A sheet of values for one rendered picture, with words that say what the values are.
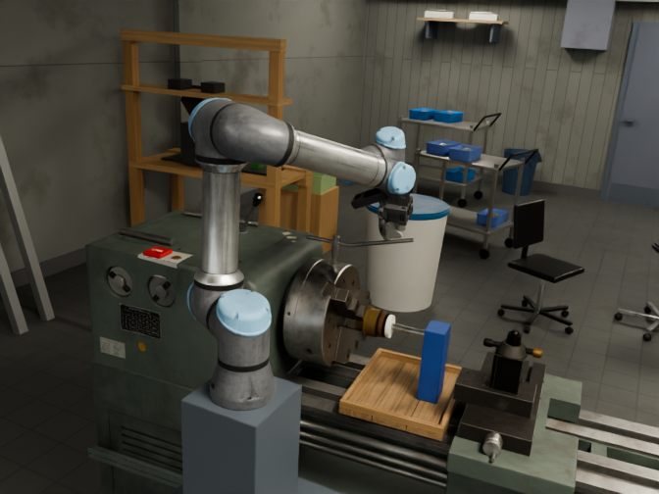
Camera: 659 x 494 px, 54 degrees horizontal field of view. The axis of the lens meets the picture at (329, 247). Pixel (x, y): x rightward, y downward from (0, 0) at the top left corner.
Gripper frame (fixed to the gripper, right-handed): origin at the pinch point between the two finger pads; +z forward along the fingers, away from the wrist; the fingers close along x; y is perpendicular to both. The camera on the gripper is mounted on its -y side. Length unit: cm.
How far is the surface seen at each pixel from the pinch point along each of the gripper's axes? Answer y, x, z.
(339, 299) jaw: -8.1, -18.8, 9.3
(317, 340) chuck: -12.0, -28.5, 17.6
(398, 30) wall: -208, 706, 222
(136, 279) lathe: -66, -33, 4
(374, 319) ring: 0.7, -15.4, 18.1
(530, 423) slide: 48, -32, 26
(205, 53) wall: -294, 359, 116
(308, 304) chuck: -16.1, -23.0, 9.5
